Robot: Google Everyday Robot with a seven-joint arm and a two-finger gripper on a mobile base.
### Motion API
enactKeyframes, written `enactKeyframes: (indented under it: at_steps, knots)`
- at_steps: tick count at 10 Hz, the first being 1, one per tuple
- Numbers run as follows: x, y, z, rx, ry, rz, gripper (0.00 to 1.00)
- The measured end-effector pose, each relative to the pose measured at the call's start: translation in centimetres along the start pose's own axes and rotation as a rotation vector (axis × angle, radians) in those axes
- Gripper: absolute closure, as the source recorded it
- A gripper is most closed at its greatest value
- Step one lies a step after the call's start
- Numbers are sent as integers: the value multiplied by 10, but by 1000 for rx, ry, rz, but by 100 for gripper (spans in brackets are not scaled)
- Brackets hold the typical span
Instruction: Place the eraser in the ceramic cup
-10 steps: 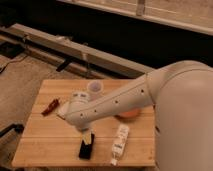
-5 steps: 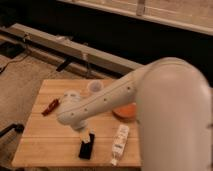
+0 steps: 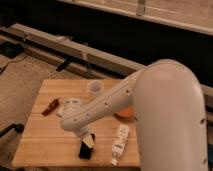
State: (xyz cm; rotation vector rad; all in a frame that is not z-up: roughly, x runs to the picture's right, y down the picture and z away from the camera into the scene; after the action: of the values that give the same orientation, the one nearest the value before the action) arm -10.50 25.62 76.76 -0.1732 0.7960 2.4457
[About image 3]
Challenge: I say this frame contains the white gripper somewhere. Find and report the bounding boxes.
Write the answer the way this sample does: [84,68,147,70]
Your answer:
[74,126,91,139]

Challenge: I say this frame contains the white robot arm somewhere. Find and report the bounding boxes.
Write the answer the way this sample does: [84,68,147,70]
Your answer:
[61,59,208,171]

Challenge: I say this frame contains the white squeeze bottle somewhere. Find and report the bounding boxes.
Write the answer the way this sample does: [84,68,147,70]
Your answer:
[111,124,130,166]

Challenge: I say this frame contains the wooden table board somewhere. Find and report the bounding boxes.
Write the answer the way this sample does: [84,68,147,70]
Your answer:
[11,78,142,168]

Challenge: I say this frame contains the orange bowl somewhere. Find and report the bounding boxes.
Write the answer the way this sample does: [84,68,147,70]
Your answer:
[115,107,135,120]

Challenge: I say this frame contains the black device on floor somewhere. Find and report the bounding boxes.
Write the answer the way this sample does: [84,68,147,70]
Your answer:
[0,42,25,59]

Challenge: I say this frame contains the black clamp handle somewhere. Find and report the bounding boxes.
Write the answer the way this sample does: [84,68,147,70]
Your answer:
[0,124,24,137]

